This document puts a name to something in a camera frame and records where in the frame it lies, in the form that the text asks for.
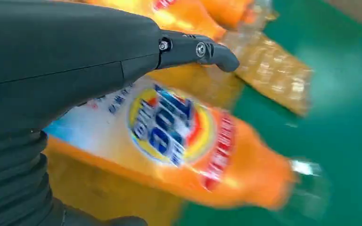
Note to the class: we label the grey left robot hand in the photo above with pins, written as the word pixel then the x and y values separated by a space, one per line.
pixel 59 53

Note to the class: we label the orange drink bottle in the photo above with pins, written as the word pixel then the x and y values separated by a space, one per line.
pixel 184 18
pixel 246 171

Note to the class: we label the yellow plastic sheet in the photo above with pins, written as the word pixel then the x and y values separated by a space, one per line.
pixel 271 71

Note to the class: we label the green table mat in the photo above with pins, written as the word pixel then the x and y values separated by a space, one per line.
pixel 340 109

